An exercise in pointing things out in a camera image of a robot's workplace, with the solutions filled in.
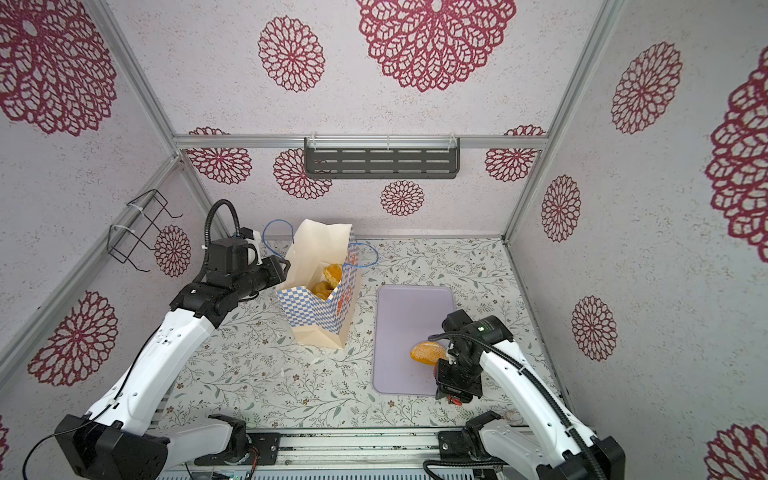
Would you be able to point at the blue checkered paper bag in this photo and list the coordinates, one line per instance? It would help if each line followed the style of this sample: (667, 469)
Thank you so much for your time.
(314, 246)

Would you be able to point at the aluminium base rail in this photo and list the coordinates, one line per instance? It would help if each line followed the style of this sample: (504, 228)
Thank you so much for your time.
(346, 449)

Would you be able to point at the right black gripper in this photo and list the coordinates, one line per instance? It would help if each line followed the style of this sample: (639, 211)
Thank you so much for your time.
(451, 391)

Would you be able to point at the black wire wall rack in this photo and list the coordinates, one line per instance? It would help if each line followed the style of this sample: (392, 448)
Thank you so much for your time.
(126, 236)

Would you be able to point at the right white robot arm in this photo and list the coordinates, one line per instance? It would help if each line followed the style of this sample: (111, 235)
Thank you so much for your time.
(558, 445)

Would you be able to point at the lavender plastic tray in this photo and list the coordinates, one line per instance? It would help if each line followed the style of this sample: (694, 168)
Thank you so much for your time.
(405, 316)

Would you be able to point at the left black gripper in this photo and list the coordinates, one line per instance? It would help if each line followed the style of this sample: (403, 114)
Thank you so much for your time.
(277, 275)

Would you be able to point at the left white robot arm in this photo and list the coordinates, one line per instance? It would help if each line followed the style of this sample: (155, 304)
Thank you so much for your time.
(112, 440)

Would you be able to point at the corn topped fake bread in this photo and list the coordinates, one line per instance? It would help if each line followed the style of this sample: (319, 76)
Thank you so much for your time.
(322, 290)

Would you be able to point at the braided fake bread loaf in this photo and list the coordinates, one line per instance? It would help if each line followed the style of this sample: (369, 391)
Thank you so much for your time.
(333, 275)

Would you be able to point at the oval sugared fake bread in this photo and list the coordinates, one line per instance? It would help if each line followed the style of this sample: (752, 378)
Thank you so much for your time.
(429, 353)

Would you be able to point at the dark grey wall shelf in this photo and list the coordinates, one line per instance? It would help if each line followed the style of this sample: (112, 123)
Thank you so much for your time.
(382, 159)

